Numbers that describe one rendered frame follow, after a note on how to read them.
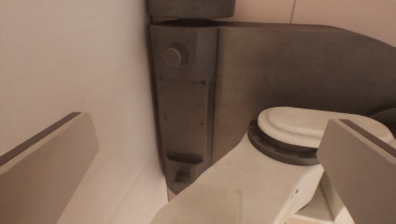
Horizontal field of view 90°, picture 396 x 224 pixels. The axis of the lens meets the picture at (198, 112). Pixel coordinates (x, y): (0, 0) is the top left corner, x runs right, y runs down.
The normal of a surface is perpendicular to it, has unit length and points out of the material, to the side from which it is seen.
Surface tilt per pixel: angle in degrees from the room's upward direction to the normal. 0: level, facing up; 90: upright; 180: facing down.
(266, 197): 90
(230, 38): 0
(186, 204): 115
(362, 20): 0
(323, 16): 0
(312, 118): 90
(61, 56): 90
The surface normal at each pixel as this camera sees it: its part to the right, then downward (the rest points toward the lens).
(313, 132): -0.16, -0.29
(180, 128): -0.23, 0.47
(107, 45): 0.97, 0.12
